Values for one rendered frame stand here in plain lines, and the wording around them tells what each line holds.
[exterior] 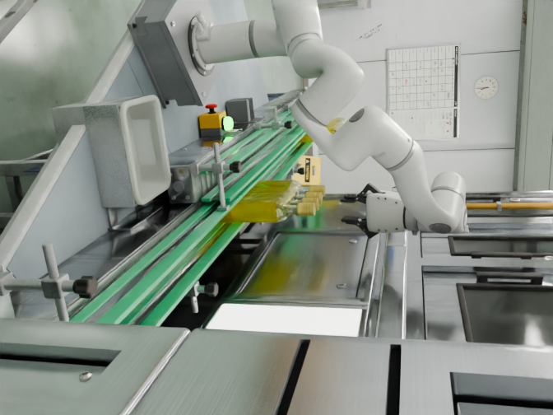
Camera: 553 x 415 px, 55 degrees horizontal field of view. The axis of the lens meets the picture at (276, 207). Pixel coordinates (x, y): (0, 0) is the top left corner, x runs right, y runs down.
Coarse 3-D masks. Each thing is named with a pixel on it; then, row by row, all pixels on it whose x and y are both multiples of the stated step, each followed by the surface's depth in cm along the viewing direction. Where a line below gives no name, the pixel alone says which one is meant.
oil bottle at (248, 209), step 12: (240, 204) 140; (252, 204) 140; (264, 204) 139; (276, 204) 138; (288, 204) 140; (228, 216) 142; (240, 216) 141; (252, 216) 140; (264, 216) 140; (276, 216) 139; (288, 216) 141
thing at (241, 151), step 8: (288, 112) 223; (272, 120) 204; (280, 120) 205; (288, 120) 201; (264, 128) 187; (256, 136) 176; (264, 136) 173; (272, 136) 175; (240, 144) 162; (248, 144) 163; (256, 144) 160; (224, 152) 152; (232, 152) 152; (240, 152) 150; (248, 152) 149; (224, 160) 144; (232, 160) 142; (240, 160) 142
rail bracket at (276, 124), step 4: (276, 112) 182; (276, 116) 183; (276, 120) 183; (256, 124) 184; (260, 124) 184; (264, 124) 184; (268, 124) 184; (272, 124) 183; (276, 124) 183; (280, 124) 183; (284, 124) 182; (288, 124) 181; (256, 128) 185; (260, 128) 184; (272, 128) 183; (276, 128) 183; (280, 128) 184; (288, 128) 183
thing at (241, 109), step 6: (228, 102) 193; (234, 102) 192; (240, 102) 192; (246, 102) 191; (252, 102) 198; (228, 108) 193; (234, 108) 193; (240, 108) 192; (246, 108) 192; (252, 108) 197; (228, 114) 194; (234, 114) 194; (240, 114) 193; (246, 114) 193; (252, 114) 197; (234, 120) 194; (240, 120) 194; (246, 120) 193
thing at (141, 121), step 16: (144, 96) 118; (128, 112) 124; (144, 112) 124; (160, 112) 124; (128, 128) 124; (144, 128) 125; (160, 128) 125; (128, 144) 110; (144, 144) 127; (160, 144) 126; (128, 160) 111; (144, 160) 128; (160, 160) 127; (144, 176) 129; (160, 176) 128; (144, 192) 121; (160, 192) 124
